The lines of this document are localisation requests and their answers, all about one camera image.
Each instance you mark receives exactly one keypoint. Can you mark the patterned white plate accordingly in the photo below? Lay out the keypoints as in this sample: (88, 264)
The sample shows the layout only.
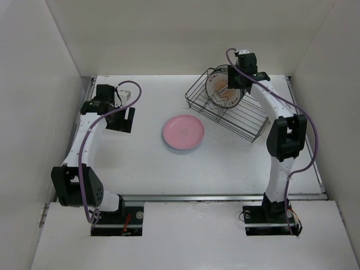
(217, 90)

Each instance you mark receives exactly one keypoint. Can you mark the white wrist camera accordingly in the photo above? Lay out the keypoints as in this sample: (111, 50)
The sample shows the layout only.
(243, 51)
(123, 95)

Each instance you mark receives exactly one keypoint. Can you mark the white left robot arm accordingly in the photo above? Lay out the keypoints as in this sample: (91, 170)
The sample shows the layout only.
(75, 181)

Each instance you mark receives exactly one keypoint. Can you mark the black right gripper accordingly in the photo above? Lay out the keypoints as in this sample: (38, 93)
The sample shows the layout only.
(231, 82)

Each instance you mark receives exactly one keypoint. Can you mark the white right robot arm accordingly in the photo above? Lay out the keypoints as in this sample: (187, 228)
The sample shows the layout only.
(286, 138)

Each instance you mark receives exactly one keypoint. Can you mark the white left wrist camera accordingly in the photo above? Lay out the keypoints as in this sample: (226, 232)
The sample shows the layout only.
(123, 95)

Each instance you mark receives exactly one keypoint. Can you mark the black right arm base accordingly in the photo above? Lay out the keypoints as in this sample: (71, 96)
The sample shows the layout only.
(258, 224)

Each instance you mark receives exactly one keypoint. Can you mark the blue plastic plate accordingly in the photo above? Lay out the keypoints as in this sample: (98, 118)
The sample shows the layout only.
(176, 151)

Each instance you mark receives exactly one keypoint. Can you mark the aluminium side rail left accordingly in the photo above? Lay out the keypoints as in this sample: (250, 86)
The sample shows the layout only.
(43, 215)

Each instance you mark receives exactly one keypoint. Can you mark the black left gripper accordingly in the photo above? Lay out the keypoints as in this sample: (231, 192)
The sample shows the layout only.
(124, 125)

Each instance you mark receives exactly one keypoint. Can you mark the aluminium front rail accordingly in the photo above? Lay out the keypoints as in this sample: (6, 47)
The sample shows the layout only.
(219, 198)

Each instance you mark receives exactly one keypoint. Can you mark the large patterned plate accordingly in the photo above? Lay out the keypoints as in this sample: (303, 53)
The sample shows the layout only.
(223, 68)

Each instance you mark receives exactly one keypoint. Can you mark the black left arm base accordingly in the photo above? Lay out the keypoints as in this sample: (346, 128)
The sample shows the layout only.
(127, 223)

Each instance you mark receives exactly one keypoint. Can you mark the pink plastic plate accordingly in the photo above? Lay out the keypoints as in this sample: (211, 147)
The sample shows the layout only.
(183, 132)

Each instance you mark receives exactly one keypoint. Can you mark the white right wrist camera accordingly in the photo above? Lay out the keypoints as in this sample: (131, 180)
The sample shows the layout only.
(243, 51)

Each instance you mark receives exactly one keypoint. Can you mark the dark wire dish rack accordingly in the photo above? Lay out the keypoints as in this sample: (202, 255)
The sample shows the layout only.
(247, 119)

